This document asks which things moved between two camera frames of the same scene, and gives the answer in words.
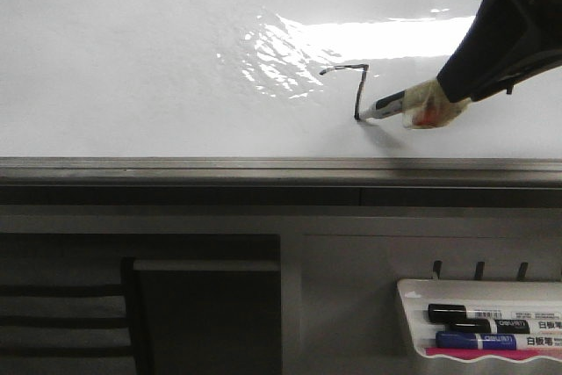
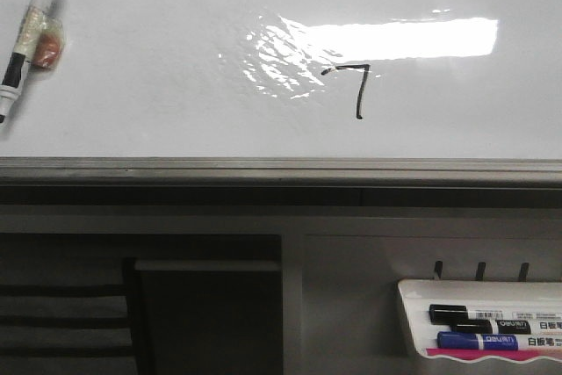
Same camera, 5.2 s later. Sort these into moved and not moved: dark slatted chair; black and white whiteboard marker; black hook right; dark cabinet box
Moved: black and white whiteboard marker
Not moved: dark cabinet box; black hook right; dark slatted chair
